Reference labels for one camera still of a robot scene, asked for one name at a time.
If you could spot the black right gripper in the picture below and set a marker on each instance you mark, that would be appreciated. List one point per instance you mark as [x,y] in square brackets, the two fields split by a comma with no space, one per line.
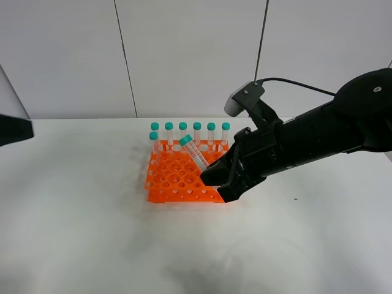
[255,155]

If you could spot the teal capped tube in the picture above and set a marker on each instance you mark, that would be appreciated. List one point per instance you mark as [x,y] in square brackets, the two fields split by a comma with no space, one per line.
[195,154]

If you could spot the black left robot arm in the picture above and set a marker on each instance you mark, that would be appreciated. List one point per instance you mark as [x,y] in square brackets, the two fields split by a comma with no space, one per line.
[14,129]

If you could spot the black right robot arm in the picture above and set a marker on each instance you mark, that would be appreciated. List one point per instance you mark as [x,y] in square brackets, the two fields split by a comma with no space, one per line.
[358,118]

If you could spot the orange test tube rack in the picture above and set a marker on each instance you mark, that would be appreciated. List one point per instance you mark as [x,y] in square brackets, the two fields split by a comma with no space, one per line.
[173,176]

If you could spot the second row left tube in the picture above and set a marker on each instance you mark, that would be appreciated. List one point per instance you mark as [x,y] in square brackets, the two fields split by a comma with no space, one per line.
[154,138]

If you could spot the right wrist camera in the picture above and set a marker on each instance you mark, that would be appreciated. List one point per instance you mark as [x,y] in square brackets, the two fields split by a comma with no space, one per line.
[244,98]

